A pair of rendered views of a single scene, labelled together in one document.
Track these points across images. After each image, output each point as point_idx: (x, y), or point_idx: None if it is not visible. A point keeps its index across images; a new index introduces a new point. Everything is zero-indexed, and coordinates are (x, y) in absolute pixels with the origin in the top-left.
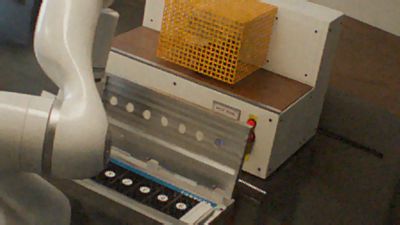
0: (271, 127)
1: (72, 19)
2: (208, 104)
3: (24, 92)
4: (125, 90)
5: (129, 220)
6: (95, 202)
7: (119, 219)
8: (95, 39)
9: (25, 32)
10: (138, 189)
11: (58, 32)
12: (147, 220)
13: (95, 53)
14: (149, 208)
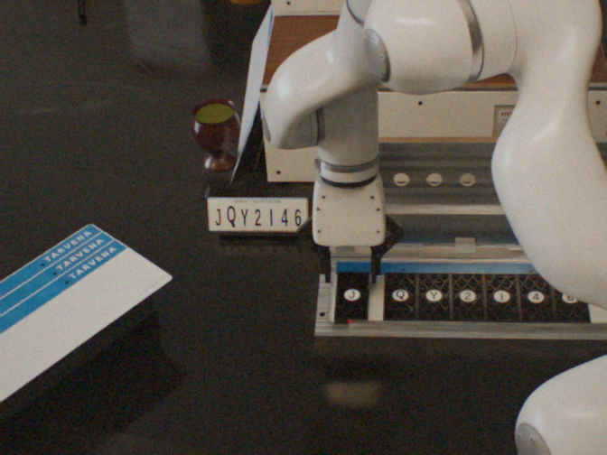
0: (602, 110)
1: (602, 196)
2: (485, 113)
3: (154, 206)
4: (386, 158)
5: (517, 356)
6: (448, 351)
7: (504, 362)
8: (365, 119)
9: (33, 87)
10: (494, 301)
11: (599, 233)
12: (546, 343)
13: (368, 139)
14: (538, 325)
